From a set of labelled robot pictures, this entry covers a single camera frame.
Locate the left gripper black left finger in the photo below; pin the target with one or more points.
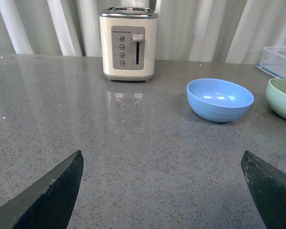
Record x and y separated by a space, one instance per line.
49 202

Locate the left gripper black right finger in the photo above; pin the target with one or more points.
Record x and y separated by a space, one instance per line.
267 186

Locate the light green bowl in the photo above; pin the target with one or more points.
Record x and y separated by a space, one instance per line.
276 95

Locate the blue bowl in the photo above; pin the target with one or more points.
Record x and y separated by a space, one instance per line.
218 100

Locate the clear plastic container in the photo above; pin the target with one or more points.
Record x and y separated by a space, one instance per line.
273 61

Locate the cream toaster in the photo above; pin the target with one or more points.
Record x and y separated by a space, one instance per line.
128 39

